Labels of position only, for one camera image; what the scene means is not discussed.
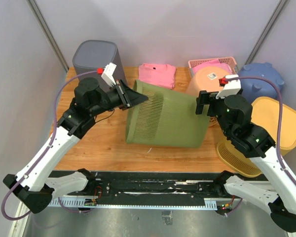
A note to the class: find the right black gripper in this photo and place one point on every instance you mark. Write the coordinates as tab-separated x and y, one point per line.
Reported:
206	98

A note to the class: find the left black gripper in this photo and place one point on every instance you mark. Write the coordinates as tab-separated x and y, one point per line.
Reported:
129	97

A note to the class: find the orange plastic bucket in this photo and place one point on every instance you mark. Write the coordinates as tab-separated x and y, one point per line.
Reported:
205	79

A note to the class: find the green mesh waste basket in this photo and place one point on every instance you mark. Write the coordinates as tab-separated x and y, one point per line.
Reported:
167	118

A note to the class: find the blue plastic bucket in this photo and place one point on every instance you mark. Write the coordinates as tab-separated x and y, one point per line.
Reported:
254	88

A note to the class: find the yellow slotted plastic basket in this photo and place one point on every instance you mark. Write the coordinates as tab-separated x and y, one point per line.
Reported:
265	114

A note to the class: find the grey mesh waste basket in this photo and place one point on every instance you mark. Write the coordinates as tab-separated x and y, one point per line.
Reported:
94	54

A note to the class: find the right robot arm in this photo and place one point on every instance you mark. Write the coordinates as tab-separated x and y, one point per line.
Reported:
254	142

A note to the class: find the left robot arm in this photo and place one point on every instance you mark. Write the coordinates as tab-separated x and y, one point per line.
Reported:
32	185

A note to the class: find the pink folded t-shirt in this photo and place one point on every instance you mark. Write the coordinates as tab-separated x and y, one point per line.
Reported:
162	75

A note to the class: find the pink folded cloth in basket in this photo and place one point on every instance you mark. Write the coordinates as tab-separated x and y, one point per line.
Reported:
212	63

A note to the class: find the pink plastic storage basket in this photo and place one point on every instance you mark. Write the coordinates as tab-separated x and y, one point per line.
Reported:
228	60

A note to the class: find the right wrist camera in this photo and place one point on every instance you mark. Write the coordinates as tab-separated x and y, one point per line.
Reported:
231	86

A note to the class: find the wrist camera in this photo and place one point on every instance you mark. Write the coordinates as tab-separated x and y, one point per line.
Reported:
107	74
231	86

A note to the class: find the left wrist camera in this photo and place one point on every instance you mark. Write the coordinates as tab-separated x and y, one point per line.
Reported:
107	74

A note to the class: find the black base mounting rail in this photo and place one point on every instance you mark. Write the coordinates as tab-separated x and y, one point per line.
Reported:
161	189

